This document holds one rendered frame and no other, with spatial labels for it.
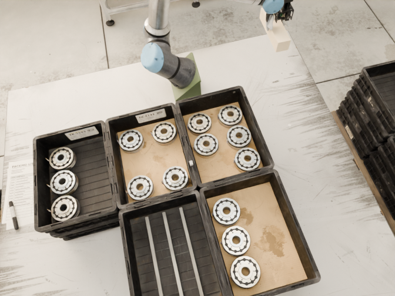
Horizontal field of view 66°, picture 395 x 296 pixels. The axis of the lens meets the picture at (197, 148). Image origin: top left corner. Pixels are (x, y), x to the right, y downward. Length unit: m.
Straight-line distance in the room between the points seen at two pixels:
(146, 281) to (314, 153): 0.90
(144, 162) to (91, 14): 2.26
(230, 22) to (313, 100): 1.57
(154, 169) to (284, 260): 0.61
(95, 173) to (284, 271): 0.83
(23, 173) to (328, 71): 2.26
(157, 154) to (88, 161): 0.30
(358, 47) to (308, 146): 1.65
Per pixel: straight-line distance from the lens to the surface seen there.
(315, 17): 3.15
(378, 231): 1.46
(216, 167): 1.25
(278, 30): 1.54
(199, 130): 1.29
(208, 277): 1.16
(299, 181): 1.41
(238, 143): 1.26
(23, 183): 1.62
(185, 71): 1.46
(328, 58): 2.83
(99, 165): 1.35
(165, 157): 1.28
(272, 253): 1.18
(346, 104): 2.21
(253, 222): 1.19
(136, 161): 1.30
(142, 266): 1.19
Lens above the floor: 1.98
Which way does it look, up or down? 64 degrees down
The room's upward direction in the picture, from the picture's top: 7 degrees counter-clockwise
